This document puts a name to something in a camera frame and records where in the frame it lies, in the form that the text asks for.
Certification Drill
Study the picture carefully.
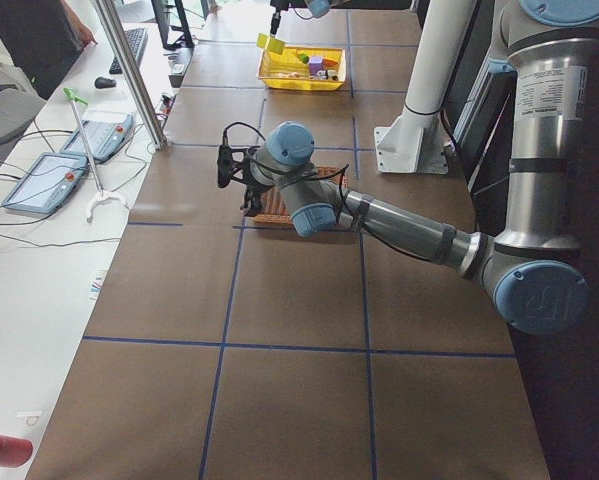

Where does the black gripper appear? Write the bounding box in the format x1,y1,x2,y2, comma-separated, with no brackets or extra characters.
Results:
270,0,285,36

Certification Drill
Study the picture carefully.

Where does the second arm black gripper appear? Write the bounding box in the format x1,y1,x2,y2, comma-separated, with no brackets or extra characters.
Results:
240,179,272,217

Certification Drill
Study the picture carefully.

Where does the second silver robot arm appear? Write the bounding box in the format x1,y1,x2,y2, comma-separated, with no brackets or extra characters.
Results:
242,1,599,335

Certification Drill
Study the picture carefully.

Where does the yellow plastic basket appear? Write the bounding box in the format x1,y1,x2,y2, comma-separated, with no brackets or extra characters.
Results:
258,45,347,91

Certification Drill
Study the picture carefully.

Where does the brown wicker basket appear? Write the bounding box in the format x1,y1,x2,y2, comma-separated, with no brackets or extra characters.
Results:
251,165,348,237

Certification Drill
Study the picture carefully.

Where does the purple foam block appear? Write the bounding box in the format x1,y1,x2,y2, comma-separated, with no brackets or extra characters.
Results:
307,55,324,76

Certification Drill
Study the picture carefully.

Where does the toy croissant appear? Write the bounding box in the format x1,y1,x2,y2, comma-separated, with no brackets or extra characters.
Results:
274,72,305,79

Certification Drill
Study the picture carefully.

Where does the toy carrot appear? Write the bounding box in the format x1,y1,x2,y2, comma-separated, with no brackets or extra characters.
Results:
297,53,338,69

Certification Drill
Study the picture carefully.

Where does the toy panda figure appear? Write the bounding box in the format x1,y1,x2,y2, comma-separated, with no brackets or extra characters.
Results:
311,70,329,80

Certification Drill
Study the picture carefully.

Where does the black keyboard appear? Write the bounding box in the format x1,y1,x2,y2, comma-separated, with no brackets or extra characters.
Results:
108,27,148,75

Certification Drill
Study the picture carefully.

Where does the black computer mouse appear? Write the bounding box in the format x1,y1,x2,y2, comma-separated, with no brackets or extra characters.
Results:
94,76,116,90

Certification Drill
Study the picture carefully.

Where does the teach pendant far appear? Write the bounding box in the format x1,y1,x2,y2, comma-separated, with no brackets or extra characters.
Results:
82,111,134,163

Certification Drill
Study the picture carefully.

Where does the teach pendant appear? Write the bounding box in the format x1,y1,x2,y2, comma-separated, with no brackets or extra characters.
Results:
1,152,88,214
82,111,134,163

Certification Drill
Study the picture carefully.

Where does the reacher grabber stick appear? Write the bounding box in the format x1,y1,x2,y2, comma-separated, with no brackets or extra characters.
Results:
63,87,129,223

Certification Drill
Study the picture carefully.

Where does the teach pendant near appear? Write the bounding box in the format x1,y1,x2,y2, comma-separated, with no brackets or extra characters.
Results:
1,152,88,214

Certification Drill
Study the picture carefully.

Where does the red cylinder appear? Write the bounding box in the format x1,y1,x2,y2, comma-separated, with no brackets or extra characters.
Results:
0,435,33,468

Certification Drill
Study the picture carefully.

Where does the aluminium frame post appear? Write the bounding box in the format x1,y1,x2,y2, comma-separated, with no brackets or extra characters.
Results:
93,0,167,150

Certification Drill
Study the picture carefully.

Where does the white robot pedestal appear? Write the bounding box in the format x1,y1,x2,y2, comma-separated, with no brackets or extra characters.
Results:
374,0,477,175

